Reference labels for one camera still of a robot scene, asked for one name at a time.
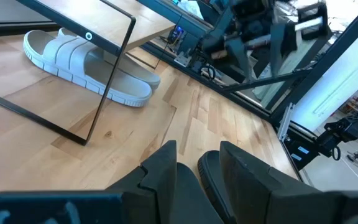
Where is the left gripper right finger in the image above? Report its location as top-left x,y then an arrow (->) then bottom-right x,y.
219,141 -> 344,224

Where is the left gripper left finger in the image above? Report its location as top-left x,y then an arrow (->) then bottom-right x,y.
104,139 -> 178,224

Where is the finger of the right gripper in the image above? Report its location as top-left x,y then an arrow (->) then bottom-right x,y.
226,36 -> 255,83
270,22 -> 298,77

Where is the black rubber slide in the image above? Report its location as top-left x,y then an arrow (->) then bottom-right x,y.
168,150 -> 238,224

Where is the white rubber slide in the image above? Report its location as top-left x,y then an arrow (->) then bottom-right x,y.
57,27 -> 162,91
22,29 -> 153,108

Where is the black box blue light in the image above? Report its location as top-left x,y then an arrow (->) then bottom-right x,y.
166,24 -> 188,46

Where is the white crumpled cloth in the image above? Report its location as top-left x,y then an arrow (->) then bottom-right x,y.
177,0 -> 204,19

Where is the black equipment with stickers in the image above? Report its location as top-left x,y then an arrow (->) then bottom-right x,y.
283,95 -> 358,171

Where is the black rig frame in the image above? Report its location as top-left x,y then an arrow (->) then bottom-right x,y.
137,0 -> 358,121

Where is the silver aluminium bracket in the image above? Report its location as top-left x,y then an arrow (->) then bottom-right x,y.
277,102 -> 295,141
173,51 -> 193,68

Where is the wooden shelf black metal frame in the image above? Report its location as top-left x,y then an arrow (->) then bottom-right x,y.
0,0 -> 176,146

